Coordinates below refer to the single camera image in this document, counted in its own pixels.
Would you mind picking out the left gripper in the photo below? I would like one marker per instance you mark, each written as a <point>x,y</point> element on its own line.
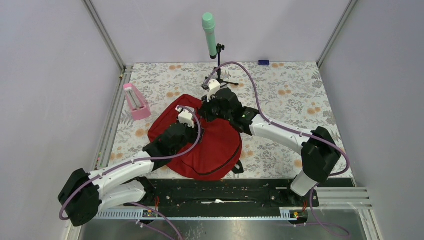
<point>194,132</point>

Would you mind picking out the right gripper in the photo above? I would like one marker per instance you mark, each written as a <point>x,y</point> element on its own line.
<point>205,108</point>

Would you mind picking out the red backpack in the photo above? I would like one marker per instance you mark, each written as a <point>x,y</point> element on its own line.
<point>218,153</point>

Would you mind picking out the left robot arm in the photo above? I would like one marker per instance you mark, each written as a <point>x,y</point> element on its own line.
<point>85,194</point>

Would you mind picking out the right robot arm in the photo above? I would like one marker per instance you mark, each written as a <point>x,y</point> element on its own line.
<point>316,147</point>

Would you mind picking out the small blue block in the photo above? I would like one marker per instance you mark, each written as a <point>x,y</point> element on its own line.
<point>263,62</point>

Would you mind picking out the pink metronome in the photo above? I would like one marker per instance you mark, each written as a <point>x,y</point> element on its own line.
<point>139,107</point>

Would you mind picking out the black microphone tripod stand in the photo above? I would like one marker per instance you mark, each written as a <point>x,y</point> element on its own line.
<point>218,49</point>

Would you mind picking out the mint green microphone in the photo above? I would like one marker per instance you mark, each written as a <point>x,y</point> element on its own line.
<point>208,25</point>

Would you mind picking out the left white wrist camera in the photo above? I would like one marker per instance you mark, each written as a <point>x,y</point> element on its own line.
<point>186,115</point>

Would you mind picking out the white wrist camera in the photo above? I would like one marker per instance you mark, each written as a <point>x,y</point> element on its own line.
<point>212,87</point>
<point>186,115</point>

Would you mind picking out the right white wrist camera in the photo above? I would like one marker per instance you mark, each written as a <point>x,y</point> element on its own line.
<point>212,87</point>

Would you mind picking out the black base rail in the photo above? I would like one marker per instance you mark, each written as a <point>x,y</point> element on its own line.
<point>226,198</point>

